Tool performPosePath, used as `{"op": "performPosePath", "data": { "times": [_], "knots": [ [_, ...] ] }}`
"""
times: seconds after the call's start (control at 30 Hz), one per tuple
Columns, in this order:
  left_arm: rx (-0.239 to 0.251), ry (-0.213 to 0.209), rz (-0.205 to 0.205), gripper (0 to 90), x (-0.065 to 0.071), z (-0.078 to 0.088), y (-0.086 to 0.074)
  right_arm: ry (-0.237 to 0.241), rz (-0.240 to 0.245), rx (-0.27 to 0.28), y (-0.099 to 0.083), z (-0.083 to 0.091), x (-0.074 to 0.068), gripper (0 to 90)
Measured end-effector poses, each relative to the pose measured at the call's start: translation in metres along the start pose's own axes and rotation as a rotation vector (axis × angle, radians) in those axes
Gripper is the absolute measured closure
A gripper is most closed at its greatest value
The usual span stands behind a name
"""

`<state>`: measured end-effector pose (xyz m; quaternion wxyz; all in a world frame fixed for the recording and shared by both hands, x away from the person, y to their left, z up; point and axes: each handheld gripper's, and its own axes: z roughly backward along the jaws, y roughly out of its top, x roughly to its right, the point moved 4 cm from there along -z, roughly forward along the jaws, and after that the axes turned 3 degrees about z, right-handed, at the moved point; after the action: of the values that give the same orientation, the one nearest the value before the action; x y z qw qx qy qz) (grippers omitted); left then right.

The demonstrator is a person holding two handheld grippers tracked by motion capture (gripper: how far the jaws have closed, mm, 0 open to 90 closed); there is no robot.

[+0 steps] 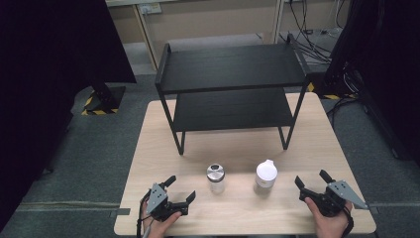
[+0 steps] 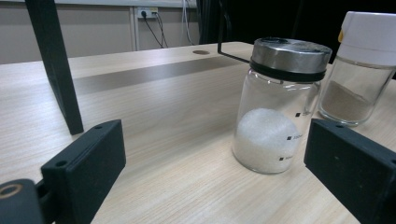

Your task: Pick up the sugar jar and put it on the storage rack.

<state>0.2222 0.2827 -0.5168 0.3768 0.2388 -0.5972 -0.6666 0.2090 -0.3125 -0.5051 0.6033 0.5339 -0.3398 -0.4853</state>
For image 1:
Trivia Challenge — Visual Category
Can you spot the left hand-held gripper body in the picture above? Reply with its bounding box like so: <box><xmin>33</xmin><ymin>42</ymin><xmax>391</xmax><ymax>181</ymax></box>
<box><xmin>146</xmin><ymin>182</ymin><xmax>190</xmax><ymax>222</ymax></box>

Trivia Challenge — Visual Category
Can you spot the black two-tier metal shelf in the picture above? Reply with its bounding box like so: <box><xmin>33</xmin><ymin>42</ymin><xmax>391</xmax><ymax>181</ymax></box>
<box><xmin>154</xmin><ymin>33</ymin><xmax>312</xmax><ymax>157</ymax></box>

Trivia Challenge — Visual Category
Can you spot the white wall socket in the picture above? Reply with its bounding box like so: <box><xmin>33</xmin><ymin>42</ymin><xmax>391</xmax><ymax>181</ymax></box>
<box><xmin>138</xmin><ymin>2</ymin><xmax>163</xmax><ymax>16</ymax></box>

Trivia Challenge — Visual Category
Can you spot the person's left hand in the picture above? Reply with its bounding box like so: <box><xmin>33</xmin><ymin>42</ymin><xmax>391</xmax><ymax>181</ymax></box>
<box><xmin>141</xmin><ymin>211</ymin><xmax>183</xmax><ymax>238</ymax></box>

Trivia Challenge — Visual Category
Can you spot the black floor cable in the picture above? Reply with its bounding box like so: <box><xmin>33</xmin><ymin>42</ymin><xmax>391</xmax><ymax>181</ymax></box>
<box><xmin>326</xmin><ymin>96</ymin><xmax>360</xmax><ymax>129</ymax></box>

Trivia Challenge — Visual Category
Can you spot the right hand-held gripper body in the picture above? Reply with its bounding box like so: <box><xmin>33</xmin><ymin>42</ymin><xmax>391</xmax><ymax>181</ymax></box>
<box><xmin>298</xmin><ymin>179</ymin><xmax>369</xmax><ymax>218</ymax></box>

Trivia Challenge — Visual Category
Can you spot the bundle of black cables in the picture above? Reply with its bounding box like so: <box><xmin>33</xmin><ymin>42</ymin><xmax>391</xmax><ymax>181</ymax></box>
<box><xmin>278</xmin><ymin>0</ymin><xmax>345</xmax><ymax>64</ymax></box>

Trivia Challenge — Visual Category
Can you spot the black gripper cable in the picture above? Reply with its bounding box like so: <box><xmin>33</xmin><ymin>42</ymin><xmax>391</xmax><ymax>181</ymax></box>
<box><xmin>136</xmin><ymin>191</ymin><xmax>154</xmax><ymax>238</ymax></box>
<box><xmin>342</xmin><ymin>203</ymin><xmax>356</xmax><ymax>238</ymax></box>

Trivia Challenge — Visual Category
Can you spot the person's right hand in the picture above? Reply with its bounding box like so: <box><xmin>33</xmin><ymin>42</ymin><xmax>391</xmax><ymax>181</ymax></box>
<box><xmin>304</xmin><ymin>196</ymin><xmax>354</xmax><ymax>238</ymax></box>

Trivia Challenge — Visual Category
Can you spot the glass jar with silver lid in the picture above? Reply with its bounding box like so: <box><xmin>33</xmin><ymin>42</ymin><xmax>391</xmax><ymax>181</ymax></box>
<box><xmin>206</xmin><ymin>163</ymin><xmax>227</xmax><ymax>194</ymax></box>

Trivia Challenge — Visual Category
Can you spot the glass jar with white lid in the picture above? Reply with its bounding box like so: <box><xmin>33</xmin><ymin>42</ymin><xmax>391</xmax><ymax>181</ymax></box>
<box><xmin>254</xmin><ymin>159</ymin><xmax>279</xmax><ymax>191</ymax></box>

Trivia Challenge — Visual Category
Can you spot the black curtain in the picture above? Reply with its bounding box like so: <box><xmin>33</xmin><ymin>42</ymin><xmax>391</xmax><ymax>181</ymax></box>
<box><xmin>0</xmin><ymin>0</ymin><xmax>138</xmax><ymax>232</ymax></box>
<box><xmin>321</xmin><ymin>0</ymin><xmax>420</xmax><ymax>163</ymax></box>

